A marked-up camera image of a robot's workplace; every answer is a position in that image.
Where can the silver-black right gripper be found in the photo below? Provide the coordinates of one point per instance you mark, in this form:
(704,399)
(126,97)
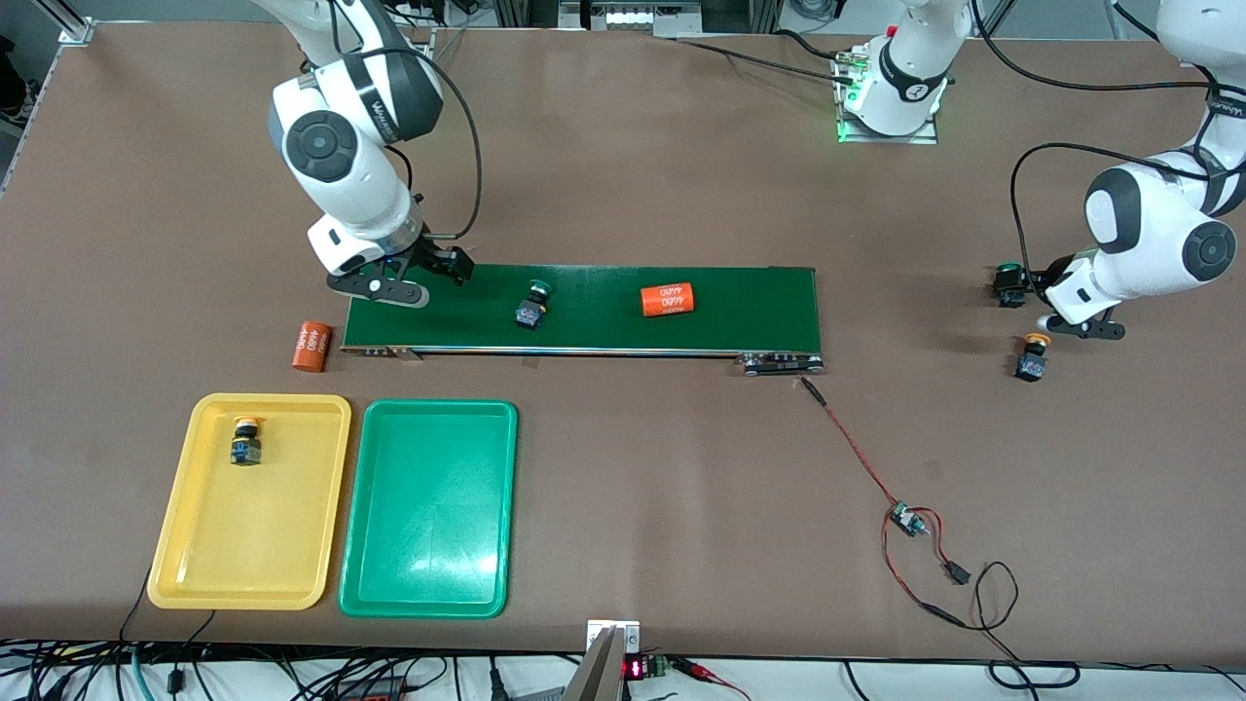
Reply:
(429,256)

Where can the silver-black left gripper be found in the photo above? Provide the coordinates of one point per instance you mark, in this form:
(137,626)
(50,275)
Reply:
(1034,280)

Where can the green push button switch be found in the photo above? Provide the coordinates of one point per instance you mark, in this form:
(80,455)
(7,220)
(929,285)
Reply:
(1009,290)
(531,313)

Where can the orange cylinder with 4680 print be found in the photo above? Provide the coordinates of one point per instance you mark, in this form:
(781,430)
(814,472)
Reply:
(668,300)
(311,347)

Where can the yellow push button switch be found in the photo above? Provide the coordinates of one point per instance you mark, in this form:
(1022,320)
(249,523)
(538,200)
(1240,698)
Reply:
(245,450)
(1034,365)

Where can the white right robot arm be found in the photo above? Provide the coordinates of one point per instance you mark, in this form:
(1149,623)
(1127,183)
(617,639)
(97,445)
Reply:
(350,195)

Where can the green plastic tray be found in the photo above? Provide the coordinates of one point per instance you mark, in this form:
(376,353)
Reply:
(428,506)

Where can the small speed controller board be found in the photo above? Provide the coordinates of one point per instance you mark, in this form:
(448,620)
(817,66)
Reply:
(907,520)

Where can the green conveyor belt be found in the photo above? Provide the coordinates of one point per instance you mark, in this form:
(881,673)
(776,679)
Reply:
(759,312)

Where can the white lit panel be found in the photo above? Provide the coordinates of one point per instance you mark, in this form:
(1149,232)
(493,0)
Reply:
(633,18)

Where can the yellow plastic tray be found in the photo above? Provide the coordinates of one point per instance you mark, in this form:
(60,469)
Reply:
(248,545)

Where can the red LED display module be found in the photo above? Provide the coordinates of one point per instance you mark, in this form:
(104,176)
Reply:
(635,669)

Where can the red clip lead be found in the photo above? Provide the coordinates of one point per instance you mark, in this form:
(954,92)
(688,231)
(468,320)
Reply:
(693,667)

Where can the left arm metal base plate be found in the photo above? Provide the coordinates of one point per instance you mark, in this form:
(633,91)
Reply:
(886,139)

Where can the grey metal bracket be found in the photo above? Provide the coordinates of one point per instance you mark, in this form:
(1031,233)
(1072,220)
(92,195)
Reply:
(599,672)

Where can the aluminium frame post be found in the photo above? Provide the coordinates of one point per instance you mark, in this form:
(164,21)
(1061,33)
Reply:
(76,29)

